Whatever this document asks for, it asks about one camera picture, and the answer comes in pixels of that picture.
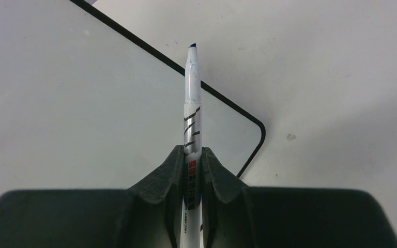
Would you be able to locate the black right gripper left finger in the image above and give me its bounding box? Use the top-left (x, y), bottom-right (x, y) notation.
top-left (0, 145), bottom-right (184, 247)

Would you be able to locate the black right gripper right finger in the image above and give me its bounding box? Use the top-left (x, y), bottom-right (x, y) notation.
top-left (201, 147), bottom-right (397, 247)

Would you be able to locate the white marker pen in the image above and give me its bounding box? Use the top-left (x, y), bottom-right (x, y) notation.
top-left (180, 43), bottom-right (203, 247)

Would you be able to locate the white whiteboard black frame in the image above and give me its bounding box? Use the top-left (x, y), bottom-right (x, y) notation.
top-left (0, 0), bottom-right (266, 220)

